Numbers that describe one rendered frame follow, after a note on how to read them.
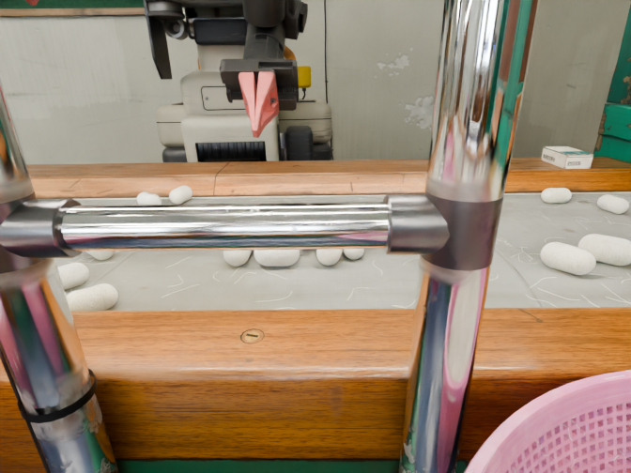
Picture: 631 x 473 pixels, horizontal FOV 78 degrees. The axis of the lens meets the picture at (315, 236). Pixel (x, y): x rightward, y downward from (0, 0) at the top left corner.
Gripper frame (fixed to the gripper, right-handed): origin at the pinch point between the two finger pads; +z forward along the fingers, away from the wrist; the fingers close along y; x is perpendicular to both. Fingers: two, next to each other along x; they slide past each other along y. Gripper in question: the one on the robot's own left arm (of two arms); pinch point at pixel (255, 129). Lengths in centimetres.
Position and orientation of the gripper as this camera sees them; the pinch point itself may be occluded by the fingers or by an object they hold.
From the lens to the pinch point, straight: 52.2
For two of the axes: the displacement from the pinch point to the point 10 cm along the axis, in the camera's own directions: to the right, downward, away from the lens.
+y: 10.0, 0.1, -0.2
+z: -0.1, 8.9, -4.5
